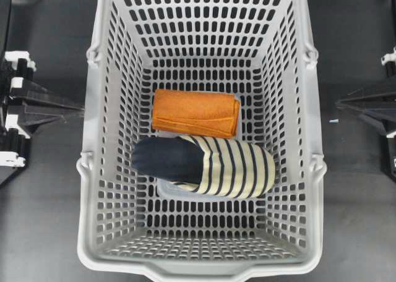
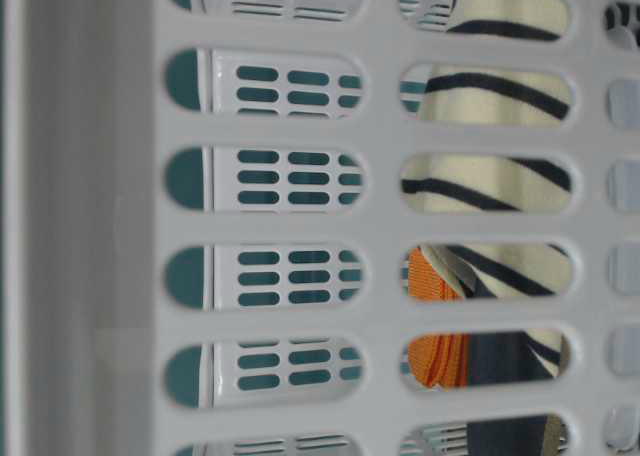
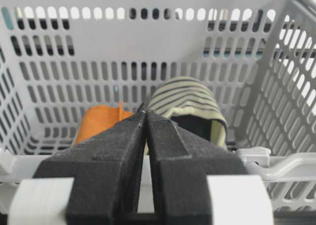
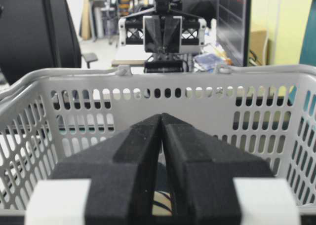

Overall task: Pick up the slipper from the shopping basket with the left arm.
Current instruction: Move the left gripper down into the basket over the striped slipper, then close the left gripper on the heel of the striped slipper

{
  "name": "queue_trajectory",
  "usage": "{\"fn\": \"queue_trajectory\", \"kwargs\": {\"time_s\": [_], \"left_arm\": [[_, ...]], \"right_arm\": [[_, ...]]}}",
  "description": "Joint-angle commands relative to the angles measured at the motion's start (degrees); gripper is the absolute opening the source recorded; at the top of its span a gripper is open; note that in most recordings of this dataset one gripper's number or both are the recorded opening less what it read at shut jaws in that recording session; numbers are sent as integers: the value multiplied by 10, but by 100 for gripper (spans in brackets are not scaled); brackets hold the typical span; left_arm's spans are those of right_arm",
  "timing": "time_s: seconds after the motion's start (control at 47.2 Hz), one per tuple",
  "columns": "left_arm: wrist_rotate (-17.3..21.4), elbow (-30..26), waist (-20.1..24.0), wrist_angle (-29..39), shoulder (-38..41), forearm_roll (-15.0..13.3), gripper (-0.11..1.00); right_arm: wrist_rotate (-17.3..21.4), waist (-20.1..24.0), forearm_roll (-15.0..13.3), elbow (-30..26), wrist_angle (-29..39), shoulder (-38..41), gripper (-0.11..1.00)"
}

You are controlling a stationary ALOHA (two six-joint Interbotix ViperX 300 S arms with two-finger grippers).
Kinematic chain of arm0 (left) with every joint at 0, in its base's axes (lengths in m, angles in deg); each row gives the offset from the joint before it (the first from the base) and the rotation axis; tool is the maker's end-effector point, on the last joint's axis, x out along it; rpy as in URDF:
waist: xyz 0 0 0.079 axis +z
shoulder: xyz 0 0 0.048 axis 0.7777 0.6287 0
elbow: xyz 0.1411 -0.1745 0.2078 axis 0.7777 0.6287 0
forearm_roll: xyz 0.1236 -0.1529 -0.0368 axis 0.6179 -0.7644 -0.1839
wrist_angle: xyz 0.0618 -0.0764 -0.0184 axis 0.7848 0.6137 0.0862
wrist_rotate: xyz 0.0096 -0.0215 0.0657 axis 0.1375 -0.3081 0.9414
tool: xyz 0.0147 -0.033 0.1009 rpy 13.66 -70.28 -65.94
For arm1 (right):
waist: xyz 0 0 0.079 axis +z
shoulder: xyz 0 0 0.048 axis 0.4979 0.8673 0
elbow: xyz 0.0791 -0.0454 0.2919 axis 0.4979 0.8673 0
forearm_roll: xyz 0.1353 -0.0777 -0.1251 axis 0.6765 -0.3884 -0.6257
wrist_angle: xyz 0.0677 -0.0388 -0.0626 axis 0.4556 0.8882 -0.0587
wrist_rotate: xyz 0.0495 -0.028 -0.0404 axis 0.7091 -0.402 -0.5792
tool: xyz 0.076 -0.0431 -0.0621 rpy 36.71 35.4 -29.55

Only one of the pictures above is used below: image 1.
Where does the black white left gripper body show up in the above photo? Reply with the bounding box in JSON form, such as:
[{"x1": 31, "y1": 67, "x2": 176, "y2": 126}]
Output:
[{"x1": 1, "y1": 51, "x2": 36, "y2": 184}]

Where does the striped cream navy slipper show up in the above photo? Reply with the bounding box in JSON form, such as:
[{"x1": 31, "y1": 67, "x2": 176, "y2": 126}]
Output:
[{"x1": 131, "y1": 135, "x2": 276, "y2": 199}]

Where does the grey plastic shopping basket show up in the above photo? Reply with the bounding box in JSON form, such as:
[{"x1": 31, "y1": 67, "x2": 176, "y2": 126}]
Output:
[{"x1": 77, "y1": 0, "x2": 327, "y2": 281}]

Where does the folded orange cloth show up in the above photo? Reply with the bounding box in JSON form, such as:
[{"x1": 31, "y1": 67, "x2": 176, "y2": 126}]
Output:
[{"x1": 152, "y1": 89, "x2": 240, "y2": 139}]

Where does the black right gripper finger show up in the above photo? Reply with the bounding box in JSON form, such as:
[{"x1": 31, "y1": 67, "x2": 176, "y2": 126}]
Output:
[
  {"x1": 338, "y1": 108, "x2": 388, "y2": 136},
  {"x1": 336, "y1": 88, "x2": 395, "y2": 110}
]

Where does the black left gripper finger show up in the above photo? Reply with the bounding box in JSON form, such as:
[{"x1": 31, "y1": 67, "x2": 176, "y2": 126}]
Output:
[
  {"x1": 18, "y1": 105, "x2": 84, "y2": 135},
  {"x1": 10, "y1": 77, "x2": 84, "y2": 111}
]

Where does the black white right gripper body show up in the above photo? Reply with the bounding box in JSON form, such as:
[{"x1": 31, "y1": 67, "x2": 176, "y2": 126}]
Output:
[{"x1": 381, "y1": 47, "x2": 395, "y2": 181}]

